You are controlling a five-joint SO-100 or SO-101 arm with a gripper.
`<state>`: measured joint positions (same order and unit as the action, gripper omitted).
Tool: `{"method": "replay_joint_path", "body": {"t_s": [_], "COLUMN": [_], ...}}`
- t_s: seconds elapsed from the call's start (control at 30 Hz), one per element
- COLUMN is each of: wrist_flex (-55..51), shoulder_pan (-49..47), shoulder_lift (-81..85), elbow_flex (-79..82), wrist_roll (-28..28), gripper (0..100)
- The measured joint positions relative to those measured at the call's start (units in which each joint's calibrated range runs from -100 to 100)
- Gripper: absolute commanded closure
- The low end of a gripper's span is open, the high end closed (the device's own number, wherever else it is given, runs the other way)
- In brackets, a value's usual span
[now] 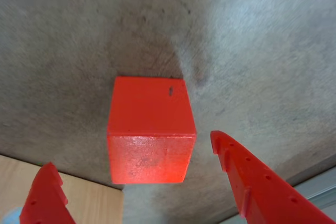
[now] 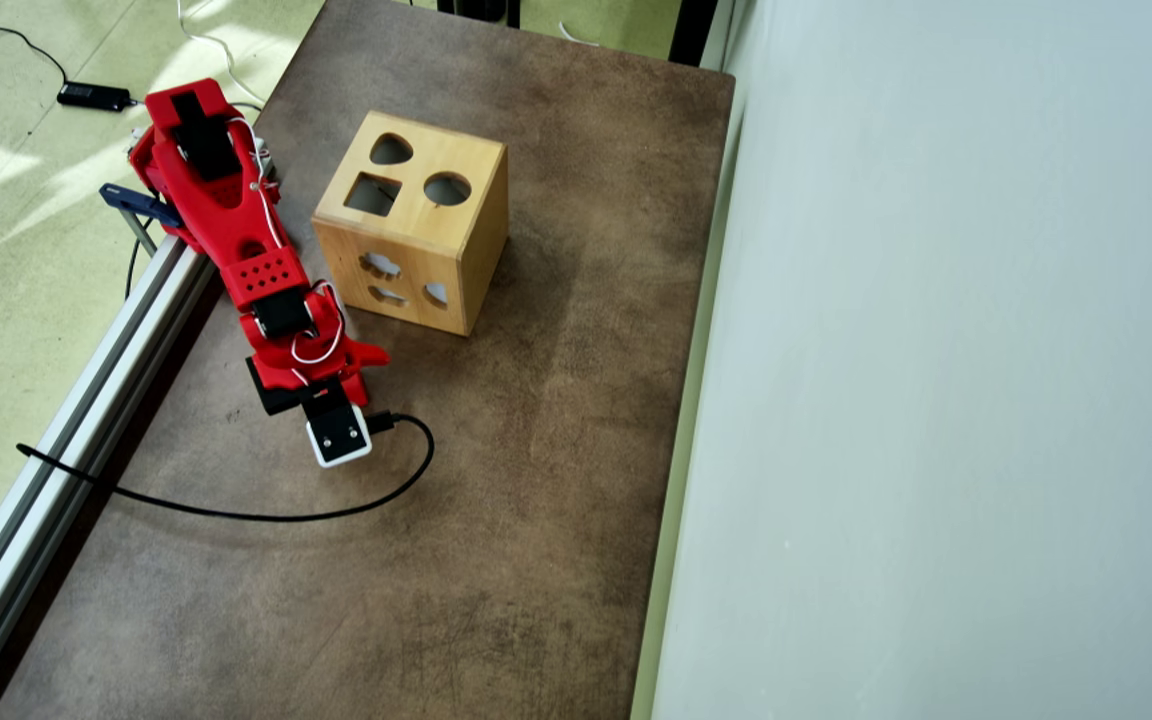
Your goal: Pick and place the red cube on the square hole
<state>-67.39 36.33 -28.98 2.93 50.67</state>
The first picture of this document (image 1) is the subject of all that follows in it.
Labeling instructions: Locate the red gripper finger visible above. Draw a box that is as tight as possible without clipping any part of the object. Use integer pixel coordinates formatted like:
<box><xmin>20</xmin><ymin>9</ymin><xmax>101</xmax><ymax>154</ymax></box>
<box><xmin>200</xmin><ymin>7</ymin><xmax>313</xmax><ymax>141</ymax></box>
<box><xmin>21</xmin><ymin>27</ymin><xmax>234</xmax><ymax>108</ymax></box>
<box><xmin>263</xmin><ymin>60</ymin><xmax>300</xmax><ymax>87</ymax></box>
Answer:
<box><xmin>18</xmin><ymin>162</ymin><xmax>77</xmax><ymax>224</ymax></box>
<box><xmin>210</xmin><ymin>130</ymin><xmax>336</xmax><ymax>224</ymax></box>

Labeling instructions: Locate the red cube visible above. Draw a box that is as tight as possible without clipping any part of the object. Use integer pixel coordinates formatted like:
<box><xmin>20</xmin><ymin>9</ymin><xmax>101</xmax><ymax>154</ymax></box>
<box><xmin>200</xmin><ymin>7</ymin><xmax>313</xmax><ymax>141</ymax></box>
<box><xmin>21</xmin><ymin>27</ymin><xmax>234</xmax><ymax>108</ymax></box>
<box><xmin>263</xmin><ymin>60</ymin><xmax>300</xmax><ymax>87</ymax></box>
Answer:
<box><xmin>106</xmin><ymin>76</ymin><xmax>197</xmax><ymax>185</ymax></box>

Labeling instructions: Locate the wooden shape sorter box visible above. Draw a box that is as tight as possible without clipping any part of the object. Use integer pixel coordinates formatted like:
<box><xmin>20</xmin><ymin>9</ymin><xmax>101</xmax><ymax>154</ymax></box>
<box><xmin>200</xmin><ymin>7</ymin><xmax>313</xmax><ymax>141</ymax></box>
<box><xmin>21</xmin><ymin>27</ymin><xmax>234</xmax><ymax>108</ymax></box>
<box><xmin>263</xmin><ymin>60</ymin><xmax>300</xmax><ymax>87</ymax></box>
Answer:
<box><xmin>0</xmin><ymin>154</ymin><xmax>124</xmax><ymax>224</ymax></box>

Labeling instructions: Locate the aluminium profile rail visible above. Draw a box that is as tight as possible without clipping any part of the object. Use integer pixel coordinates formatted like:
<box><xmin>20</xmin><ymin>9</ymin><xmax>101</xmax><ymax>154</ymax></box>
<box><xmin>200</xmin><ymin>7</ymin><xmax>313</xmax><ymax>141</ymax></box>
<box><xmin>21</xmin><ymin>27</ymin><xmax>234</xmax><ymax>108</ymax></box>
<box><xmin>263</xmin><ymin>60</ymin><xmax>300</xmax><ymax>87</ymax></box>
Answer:
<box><xmin>290</xmin><ymin>165</ymin><xmax>336</xmax><ymax>210</ymax></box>

